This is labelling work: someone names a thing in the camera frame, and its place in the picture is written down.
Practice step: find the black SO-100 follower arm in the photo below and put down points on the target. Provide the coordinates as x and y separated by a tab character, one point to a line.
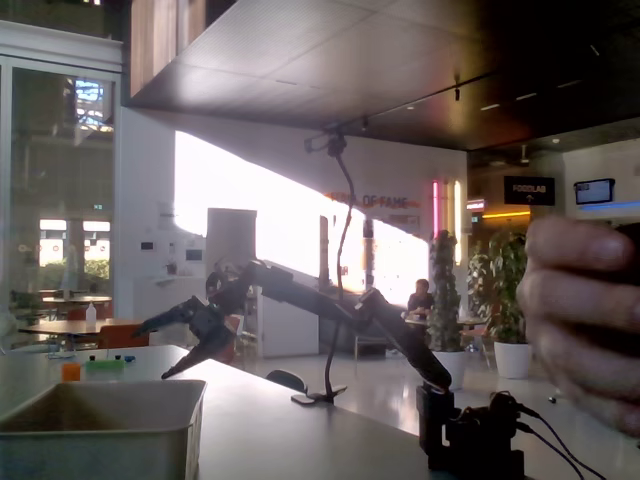
310	297

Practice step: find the green flat block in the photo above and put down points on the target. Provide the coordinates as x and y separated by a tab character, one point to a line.
105	365

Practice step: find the orange block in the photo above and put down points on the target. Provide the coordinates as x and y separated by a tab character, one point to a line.
71	372

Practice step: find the white plastic bin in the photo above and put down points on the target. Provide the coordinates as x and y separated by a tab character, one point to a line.
100	450

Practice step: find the person's left hand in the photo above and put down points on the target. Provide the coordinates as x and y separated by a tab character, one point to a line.
575	310

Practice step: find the orange cafe chair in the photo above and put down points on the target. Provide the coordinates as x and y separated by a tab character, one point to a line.
122	337

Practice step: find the clear spray bottle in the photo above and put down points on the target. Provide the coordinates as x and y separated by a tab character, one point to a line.
91	317

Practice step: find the white partition cabinet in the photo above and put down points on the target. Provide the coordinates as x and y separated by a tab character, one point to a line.
290	335

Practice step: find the wooden cafe table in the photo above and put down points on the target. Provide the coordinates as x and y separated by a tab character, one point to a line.
75	327

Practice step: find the black gooseneck clamp holder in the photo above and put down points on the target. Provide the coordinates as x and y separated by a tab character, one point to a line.
320	398

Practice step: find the seated person in dark top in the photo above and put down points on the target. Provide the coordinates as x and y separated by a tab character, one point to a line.
420	300

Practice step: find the tall column plant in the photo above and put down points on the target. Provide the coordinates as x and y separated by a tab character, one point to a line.
445	280

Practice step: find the black ceiling spotlight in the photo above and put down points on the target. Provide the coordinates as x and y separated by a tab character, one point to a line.
365	125
457	92

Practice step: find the pink neon tube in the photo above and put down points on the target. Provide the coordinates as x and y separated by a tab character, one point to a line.
435	210

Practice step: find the white plant pot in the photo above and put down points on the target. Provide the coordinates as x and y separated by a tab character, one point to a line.
512	360
457	366

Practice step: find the white light tube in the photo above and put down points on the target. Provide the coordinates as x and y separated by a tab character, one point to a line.
457	225

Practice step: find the bushy potted plant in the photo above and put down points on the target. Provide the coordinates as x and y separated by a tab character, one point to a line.
500	280

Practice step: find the black Foodlab sign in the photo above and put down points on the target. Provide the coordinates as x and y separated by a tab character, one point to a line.
529	190

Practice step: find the wall-mounted monitor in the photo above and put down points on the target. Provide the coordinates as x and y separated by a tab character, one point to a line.
594	191

